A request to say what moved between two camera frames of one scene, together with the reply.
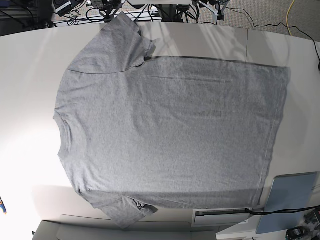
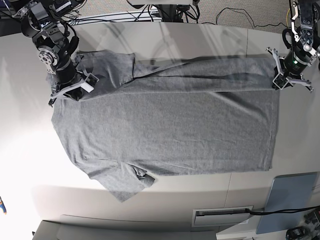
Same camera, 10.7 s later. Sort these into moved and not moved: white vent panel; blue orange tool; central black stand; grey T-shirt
Moved: grey T-shirt
Not moved: central black stand; blue orange tool; white vent panel
